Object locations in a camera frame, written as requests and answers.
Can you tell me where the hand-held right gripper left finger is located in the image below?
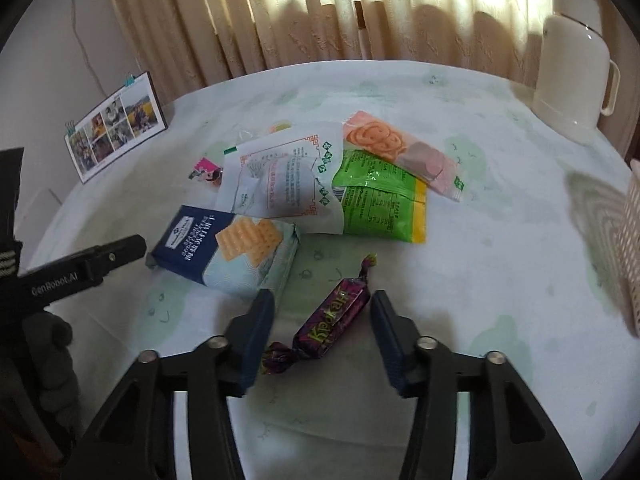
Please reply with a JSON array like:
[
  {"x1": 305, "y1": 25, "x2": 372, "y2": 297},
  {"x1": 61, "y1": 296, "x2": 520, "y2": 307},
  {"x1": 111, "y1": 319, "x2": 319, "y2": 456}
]
[{"x1": 62, "y1": 289, "x2": 277, "y2": 480}]

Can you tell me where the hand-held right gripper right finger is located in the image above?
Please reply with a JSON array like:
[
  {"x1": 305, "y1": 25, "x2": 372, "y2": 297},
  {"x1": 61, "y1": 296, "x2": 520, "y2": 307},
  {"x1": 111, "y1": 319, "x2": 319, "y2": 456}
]
[{"x1": 369, "y1": 290, "x2": 583, "y2": 480}]

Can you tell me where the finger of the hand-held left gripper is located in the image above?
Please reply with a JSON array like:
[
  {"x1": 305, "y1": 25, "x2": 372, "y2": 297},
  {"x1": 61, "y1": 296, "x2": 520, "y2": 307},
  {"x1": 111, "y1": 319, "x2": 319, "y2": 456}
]
[{"x1": 84, "y1": 234, "x2": 148, "y2": 287}]

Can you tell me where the purple candy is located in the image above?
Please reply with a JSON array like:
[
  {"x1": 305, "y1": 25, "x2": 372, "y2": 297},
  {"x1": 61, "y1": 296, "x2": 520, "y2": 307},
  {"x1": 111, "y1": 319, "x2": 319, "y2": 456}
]
[{"x1": 261, "y1": 254, "x2": 378, "y2": 377}]

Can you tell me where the cream plastic basket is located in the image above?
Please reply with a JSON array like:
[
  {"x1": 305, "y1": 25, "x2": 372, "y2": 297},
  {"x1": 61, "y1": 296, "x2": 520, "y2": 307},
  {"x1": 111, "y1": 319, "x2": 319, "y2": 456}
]
[{"x1": 616, "y1": 159, "x2": 640, "y2": 338}]

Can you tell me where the person's left hand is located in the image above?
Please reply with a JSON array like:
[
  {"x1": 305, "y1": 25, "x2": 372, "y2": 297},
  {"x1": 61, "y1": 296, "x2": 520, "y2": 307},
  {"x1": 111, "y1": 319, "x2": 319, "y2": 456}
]
[{"x1": 22, "y1": 309, "x2": 82, "y2": 412}]

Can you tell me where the blue cracker box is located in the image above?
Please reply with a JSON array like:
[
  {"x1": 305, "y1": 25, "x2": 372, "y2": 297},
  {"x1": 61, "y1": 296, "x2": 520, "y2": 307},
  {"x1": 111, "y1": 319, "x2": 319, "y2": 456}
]
[{"x1": 145, "y1": 205, "x2": 302, "y2": 303}]

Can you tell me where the small pink packet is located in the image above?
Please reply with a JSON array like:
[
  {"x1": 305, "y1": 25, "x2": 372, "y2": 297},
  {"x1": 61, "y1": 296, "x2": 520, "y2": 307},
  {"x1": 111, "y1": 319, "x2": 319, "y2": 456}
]
[{"x1": 189, "y1": 157, "x2": 224, "y2": 187}]

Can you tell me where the green snack packet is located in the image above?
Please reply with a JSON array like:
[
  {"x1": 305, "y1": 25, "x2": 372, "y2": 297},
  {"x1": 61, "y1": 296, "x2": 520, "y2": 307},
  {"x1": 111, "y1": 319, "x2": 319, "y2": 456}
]
[{"x1": 330, "y1": 147, "x2": 428, "y2": 244}]

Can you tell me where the photo desk calendar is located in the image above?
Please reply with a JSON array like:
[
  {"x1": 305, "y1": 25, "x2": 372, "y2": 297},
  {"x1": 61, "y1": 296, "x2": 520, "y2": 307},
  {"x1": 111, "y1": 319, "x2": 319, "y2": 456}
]
[{"x1": 64, "y1": 71, "x2": 167, "y2": 184}]

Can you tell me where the white snack packet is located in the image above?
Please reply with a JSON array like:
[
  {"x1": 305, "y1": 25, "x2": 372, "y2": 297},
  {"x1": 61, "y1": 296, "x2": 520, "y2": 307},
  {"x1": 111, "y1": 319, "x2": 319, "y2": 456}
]
[{"x1": 216, "y1": 121, "x2": 347, "y2": 236}]

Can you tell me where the pink biscuit packet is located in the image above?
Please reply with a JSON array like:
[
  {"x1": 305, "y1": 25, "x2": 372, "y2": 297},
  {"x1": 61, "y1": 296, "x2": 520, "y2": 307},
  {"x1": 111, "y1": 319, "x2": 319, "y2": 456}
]
[{"x1": 342, "y1": 110, "x2": 466, "y2": 202}]

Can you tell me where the beige curtain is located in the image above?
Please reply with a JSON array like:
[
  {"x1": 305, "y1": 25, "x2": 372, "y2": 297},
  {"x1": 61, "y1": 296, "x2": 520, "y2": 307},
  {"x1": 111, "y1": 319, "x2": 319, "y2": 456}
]
[{"x1": 100, "y1": 0, "x2": 628, "y2": 88}]

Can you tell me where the cream thermos jug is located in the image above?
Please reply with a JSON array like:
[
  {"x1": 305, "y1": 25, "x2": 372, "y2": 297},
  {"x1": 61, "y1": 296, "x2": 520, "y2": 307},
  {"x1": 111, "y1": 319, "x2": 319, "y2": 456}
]
[{"x1": 531, "y1": 0, "x2": 621, "y2": 146}]

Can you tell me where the wall cable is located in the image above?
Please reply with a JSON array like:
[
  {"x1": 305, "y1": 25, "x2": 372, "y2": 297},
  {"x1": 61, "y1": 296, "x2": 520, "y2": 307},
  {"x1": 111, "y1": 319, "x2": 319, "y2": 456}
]
[{"x1": 64, "y1": 0, "x2": 110, "y2": 92}]

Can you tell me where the window frame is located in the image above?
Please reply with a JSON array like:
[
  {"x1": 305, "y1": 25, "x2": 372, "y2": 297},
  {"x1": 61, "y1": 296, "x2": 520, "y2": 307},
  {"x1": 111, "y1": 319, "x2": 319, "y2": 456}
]
[{"x1": 350, "y1": 0, "x2": 372, "y2": 59}]

